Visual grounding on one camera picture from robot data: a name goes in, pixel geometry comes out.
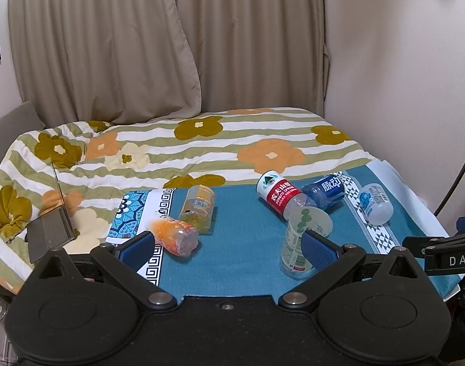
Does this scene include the floral striped duvet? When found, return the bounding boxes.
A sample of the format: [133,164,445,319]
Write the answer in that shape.
[0,107,372,292]

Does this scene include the beige curtain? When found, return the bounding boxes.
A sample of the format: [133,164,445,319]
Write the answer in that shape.
[8,0,329,127]

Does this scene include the black cable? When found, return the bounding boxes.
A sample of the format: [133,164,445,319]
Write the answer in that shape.
[433,151,465,217]

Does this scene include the white frosted bottle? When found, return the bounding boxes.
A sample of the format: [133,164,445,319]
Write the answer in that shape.
[358,183,394,226]

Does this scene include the blue label bottle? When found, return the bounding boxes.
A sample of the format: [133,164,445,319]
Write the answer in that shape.
[301,174,345,211]

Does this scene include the yellow drink bottle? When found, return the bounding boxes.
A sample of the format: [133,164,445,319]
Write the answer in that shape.
[179,184,215,234]

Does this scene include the orange juice bottle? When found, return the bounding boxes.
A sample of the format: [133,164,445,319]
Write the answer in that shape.
[147,216,199,258]

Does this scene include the red label water bottle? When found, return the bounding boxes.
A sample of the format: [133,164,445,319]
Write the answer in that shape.
[256,170,315,221]

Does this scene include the blue patterned tablecloth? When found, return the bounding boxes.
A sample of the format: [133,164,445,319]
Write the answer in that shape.
[107,160,447,299]

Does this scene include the green label bottle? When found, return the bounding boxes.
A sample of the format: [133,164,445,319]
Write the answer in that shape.
[278,206,334,279]

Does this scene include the grey laptop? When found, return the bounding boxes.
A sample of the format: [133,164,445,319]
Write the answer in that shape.
[25,164,76,264]

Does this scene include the grey headboard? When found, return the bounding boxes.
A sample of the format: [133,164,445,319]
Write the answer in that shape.
[0,102,45,163]

